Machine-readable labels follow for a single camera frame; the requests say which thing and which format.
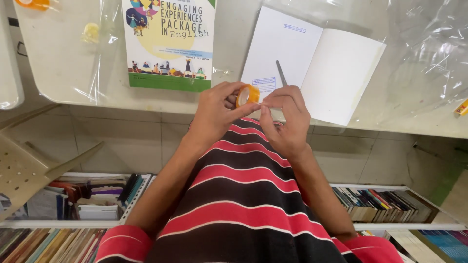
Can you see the open white book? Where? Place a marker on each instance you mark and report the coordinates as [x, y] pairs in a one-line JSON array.
[[314, 62]]

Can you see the beige perforated chair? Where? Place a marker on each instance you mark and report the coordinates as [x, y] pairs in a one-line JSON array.
[[25, 168]]

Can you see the person's right hand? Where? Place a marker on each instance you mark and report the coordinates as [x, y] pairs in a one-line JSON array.
[[290, 126]]

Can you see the person's left hand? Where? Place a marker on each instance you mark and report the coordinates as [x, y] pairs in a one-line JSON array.
[[210, 117]]

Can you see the yellow red small packet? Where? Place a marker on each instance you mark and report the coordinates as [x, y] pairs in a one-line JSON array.
[[462, 107]]

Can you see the crumpled yellowish tape piece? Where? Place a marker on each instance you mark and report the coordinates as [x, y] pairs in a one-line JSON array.
[[90, 33]]

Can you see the grey metal scissors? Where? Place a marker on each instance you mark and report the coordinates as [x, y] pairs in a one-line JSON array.
[[281, 73]]

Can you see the clear plastic sheet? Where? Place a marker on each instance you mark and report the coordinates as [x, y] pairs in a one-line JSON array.
[[420, 54], [73, 51]]

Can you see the white shelf with books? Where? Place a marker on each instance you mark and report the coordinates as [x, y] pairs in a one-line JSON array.
[[384, 208]]

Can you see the red black striped shirt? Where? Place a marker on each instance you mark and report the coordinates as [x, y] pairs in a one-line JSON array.
[[241, 204]]

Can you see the orange clear tape roll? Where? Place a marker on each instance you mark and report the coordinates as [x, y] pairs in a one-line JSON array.
[[248, 95]]

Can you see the colourful cover textbook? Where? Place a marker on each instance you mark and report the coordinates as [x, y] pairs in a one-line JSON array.
[[170, 44]]

